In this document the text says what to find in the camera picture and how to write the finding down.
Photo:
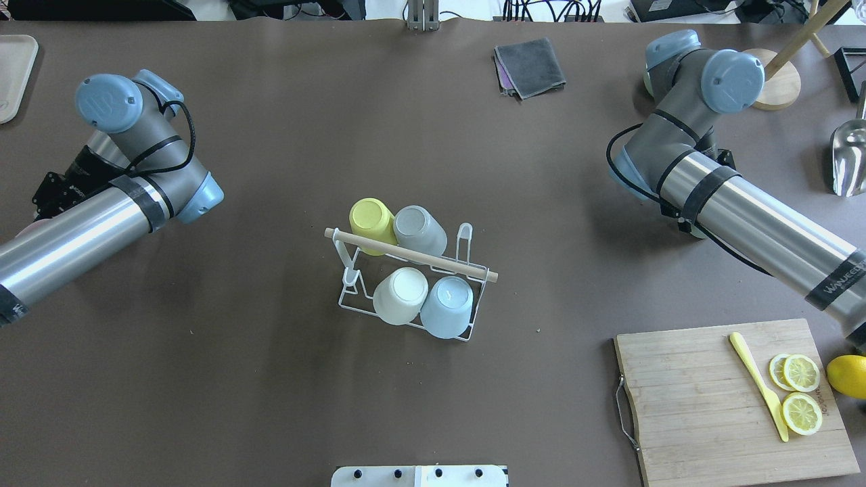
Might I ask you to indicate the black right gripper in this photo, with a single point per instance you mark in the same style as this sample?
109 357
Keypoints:
708 144

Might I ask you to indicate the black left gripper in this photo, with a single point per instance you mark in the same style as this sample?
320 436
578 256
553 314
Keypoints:
90 168

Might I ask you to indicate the pink plastic cup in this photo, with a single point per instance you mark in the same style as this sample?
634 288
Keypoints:
31 227

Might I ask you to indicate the green plastic cup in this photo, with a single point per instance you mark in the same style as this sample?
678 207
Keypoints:
696 232

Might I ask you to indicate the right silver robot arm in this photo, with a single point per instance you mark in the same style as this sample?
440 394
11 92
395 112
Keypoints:
671 159

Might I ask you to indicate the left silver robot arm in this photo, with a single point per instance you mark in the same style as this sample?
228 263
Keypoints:
136 173

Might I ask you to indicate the yellow plastic cup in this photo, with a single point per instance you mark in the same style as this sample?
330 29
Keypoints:
371 218

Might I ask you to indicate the grey plastic cup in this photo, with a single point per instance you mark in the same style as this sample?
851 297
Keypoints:
417 230

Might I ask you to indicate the light blue plastic cup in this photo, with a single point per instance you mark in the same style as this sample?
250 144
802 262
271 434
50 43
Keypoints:
446 311

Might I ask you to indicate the white plastic cup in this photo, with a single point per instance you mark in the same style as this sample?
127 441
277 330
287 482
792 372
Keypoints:
397 300

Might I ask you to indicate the wooden mug tree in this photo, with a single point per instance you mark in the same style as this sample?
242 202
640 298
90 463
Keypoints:
782 83

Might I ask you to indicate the green ceramic bowl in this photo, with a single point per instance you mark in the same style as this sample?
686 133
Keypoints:
647 83

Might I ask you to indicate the metal scoop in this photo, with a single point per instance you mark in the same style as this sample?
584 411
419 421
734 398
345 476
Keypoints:
848 153

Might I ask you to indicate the beige tray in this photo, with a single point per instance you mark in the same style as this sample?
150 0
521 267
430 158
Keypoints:
18 53

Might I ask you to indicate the grey folded cloth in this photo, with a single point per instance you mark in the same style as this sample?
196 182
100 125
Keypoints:
532 67

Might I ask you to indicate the purple cloth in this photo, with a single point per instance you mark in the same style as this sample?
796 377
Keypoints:
504 80

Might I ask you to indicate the lemon slice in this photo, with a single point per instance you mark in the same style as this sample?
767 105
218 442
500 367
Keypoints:
802 413
801 373

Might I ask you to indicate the whole yellow lemon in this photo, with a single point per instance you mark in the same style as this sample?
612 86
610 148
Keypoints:
846 374

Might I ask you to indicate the yellow plastic knife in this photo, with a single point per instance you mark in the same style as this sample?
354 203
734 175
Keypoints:
770 397

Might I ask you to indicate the wooden cutting board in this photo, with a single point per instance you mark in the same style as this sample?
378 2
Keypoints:
700 420

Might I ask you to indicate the white wire cup holder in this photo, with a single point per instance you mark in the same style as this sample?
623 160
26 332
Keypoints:
357 293

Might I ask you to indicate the aluminium frame post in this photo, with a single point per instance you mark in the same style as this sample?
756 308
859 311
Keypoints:
423 15

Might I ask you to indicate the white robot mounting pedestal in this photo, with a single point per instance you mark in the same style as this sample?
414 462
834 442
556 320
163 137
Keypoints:
421 475

